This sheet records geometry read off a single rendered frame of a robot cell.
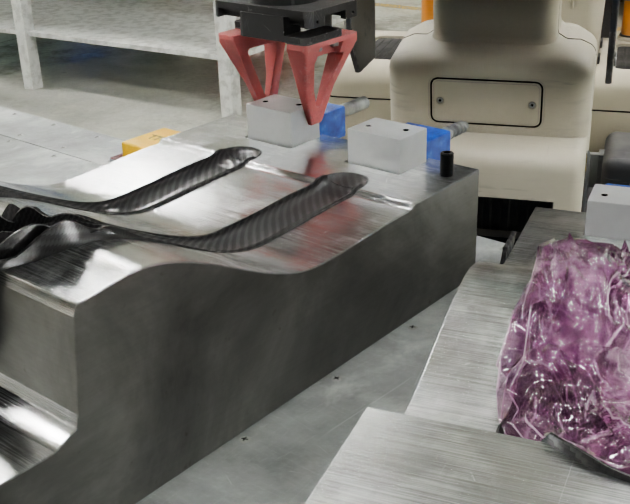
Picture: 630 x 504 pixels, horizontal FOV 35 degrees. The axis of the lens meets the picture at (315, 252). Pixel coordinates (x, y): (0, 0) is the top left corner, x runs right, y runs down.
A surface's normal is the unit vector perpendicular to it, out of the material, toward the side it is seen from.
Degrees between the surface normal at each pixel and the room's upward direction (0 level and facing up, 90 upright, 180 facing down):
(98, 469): 90
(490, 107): 98
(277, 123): 90
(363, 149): 90
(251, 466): 0
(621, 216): 90
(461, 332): 16
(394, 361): 0
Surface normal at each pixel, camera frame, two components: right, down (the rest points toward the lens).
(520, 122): -0.29, 0.53
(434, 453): -0.03, -0.91
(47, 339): -0.64, 0.25
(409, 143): 0.76, 0.25
